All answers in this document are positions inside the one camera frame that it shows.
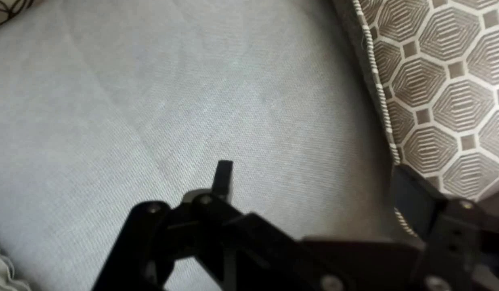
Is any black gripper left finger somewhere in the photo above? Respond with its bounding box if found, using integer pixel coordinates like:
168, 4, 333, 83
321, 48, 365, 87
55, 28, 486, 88
92, 159, 299, 291

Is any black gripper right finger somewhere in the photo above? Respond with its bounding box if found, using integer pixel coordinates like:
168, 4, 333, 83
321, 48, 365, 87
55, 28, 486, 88
391, 163, 499, 291

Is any octagon patterned square pillow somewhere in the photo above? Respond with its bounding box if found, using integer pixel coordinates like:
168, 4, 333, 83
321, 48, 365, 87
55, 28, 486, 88
331, 0, 499, 239

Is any grey two-seat sofa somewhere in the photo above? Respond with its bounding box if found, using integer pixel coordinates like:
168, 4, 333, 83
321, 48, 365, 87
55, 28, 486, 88
0, 0, 499, 291

